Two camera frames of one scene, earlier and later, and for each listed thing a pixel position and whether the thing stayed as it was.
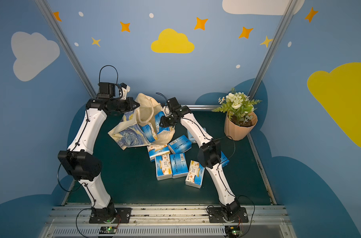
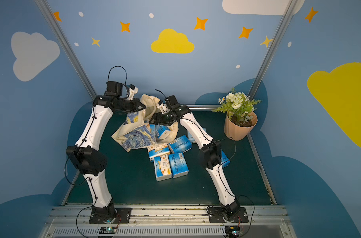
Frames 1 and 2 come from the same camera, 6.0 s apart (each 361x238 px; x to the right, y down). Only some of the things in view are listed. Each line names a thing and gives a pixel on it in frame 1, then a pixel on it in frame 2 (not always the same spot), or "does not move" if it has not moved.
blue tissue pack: x=180 y=145 does not move
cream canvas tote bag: x=130 y=133 does not move
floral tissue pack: x=163 y=166 does not move
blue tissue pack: x=150 y=132 → x=158 y=129
